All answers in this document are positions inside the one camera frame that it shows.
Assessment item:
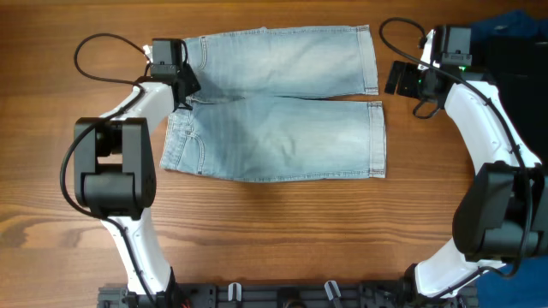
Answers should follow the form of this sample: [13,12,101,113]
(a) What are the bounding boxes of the light blue denim shorts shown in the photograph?
[160,26,387,183]

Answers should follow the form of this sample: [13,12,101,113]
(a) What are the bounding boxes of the black t-shirt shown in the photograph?
[471,37,547,164]

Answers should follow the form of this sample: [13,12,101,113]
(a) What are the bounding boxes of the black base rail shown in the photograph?
[97,280,479,308]

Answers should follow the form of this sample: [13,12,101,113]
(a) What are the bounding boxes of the dark blue garment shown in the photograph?
[472,10,547,307]

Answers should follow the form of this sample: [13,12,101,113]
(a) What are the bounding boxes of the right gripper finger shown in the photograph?
[395,62,407,96]
[384,61,401,94]

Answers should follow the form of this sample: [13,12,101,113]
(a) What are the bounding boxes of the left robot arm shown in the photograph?
[72,63,200,297]

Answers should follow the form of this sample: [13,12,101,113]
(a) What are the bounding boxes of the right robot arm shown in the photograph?
[363,67,547,306]

